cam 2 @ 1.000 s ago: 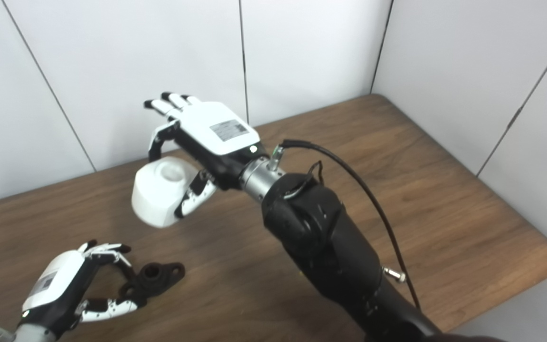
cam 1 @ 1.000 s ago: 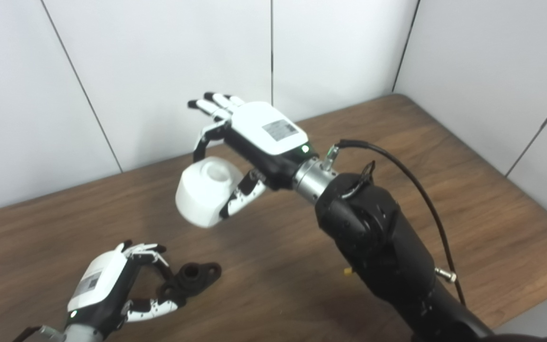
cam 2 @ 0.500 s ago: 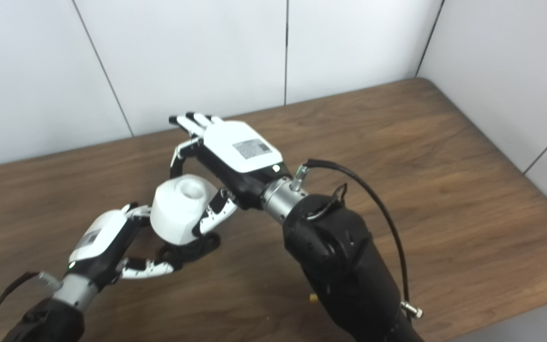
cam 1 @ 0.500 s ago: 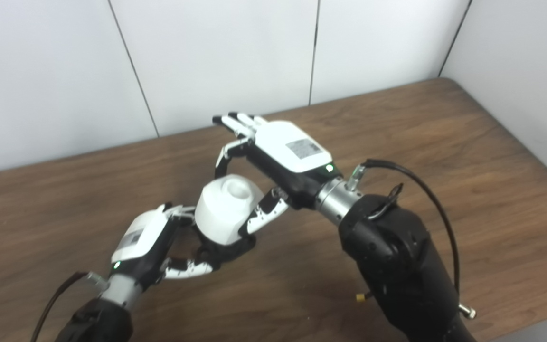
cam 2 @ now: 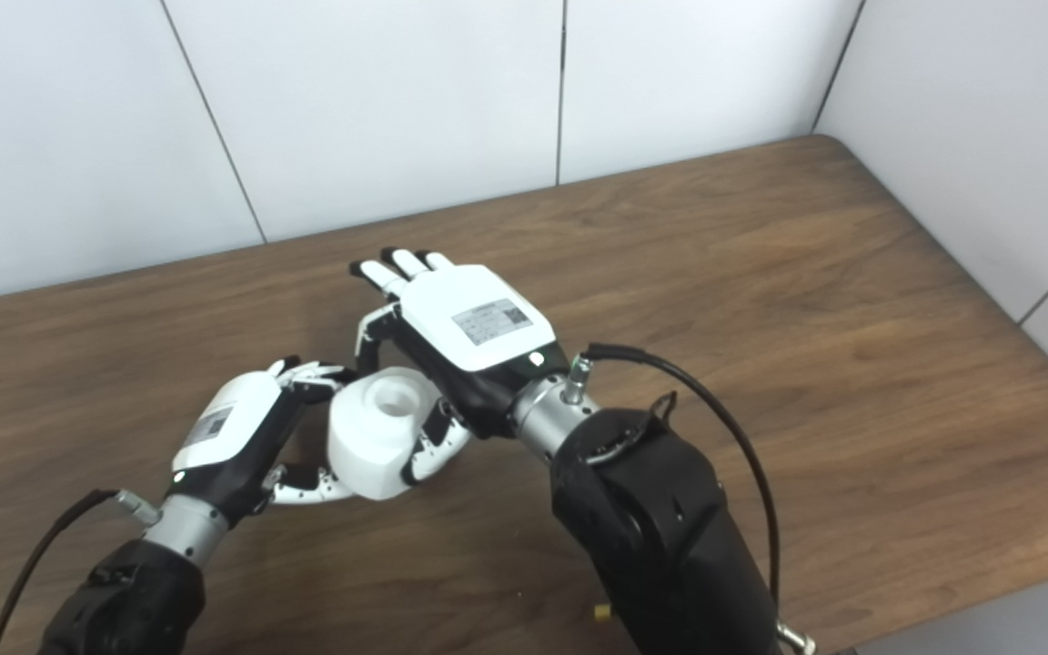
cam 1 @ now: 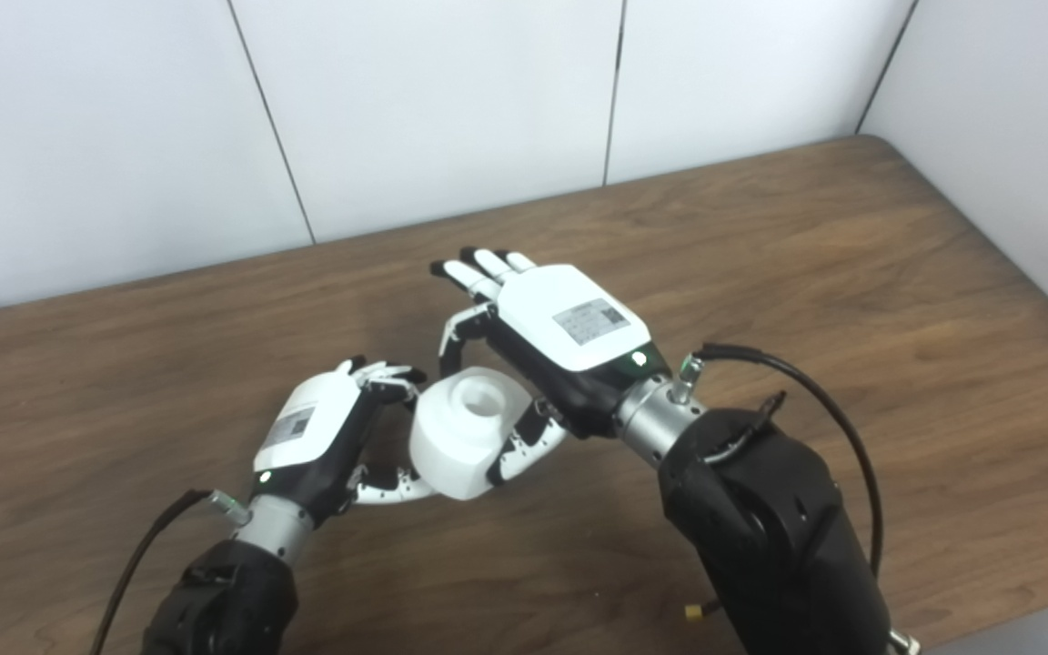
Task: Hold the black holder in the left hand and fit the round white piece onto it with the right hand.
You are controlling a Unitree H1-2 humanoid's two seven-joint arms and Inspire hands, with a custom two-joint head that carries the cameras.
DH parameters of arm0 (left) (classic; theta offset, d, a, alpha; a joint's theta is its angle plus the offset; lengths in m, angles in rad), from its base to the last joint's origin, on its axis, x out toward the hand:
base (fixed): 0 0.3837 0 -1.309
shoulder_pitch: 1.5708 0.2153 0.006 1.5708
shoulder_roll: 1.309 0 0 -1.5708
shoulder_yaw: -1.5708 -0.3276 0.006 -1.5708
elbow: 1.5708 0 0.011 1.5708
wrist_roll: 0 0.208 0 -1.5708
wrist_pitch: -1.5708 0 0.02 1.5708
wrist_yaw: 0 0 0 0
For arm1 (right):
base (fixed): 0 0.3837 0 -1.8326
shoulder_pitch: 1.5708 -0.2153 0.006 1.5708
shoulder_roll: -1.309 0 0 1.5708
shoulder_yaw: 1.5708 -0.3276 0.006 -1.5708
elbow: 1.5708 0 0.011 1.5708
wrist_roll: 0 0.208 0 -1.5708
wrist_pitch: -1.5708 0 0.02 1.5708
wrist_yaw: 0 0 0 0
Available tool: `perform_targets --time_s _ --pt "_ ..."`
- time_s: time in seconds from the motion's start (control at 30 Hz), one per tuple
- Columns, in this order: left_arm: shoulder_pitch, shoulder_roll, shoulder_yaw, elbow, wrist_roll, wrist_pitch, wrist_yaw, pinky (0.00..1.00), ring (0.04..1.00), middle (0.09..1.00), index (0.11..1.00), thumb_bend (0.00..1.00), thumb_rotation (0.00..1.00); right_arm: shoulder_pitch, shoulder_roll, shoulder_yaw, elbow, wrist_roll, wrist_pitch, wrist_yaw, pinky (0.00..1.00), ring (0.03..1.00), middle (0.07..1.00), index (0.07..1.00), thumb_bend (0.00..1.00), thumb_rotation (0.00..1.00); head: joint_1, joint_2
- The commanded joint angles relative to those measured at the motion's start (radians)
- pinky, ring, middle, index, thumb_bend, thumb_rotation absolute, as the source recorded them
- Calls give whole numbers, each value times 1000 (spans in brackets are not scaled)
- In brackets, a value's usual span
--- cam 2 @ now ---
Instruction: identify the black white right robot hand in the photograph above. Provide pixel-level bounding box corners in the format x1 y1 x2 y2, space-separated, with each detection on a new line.
348 247 572 486

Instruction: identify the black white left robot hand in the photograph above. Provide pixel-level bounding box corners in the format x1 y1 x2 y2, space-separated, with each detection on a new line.
169 357 361 529

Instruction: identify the round white plastic piece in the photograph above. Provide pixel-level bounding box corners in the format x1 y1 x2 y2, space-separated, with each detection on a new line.
327 367 445 501

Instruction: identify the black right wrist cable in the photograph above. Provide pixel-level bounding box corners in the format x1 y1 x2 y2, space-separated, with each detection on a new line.
563 343 781 609

